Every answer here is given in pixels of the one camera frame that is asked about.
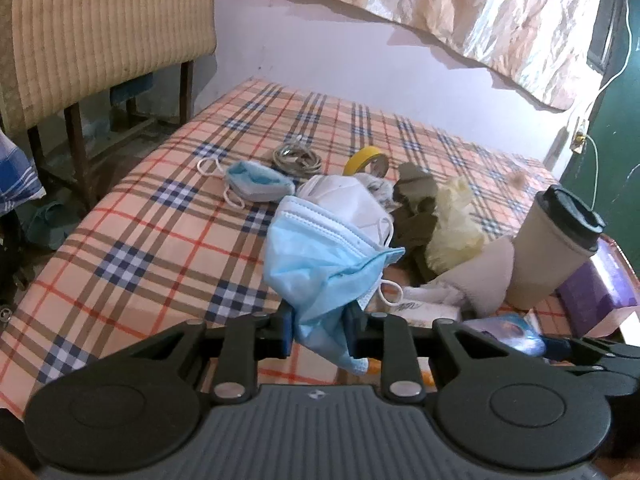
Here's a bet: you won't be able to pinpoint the light blue surgical mask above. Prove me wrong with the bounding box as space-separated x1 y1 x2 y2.
264 195 405 375

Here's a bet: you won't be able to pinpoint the white KN95 mask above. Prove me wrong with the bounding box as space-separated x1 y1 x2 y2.
296 174 394 246

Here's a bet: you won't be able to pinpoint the purple packet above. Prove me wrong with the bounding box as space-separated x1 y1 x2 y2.
554 238 640 338

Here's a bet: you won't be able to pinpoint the white cloth sock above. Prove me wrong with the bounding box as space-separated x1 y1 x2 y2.
395 236 514 325

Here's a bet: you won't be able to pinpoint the plaid bed sheet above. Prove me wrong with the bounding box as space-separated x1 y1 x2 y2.
1 80 553 415

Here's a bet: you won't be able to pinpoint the paper coffee cup black lid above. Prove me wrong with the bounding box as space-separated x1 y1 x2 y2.
506 184 605 311

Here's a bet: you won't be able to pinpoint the pale yellow glove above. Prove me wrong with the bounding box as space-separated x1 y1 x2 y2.
425 177 487 274

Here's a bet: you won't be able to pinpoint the white rolled sock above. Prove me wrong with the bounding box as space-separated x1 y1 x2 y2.
355 172 398 212

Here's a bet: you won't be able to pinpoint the olive green glove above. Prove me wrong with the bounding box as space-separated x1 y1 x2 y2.
390 162 438 286

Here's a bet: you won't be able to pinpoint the folded blue mask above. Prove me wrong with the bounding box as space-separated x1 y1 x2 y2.
196 156 295 209

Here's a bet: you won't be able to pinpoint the yellow tape roll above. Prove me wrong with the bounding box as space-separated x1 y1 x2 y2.
343 145 390 178

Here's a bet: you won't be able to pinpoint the green door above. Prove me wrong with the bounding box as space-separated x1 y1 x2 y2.
561 0 639 270

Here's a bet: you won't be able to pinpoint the green sandals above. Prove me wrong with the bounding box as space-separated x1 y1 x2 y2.
23 200 81 252

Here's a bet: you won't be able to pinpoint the blue checkered cloth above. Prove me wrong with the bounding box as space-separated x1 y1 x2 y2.
0 131 47 216

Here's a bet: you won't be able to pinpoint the woven wooden chair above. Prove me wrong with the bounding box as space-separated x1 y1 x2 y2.
1 0 216 206

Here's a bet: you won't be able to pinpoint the coiled grey cable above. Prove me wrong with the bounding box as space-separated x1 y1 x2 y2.
271 133 324 177

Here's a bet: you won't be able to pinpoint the wall power socket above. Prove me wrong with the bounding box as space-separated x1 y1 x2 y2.
570 131 587 154

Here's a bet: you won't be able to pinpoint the beige wall curtain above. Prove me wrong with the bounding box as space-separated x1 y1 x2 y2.
336 0 600 110

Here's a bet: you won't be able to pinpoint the white charging cable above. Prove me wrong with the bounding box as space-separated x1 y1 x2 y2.
581 0 637 212

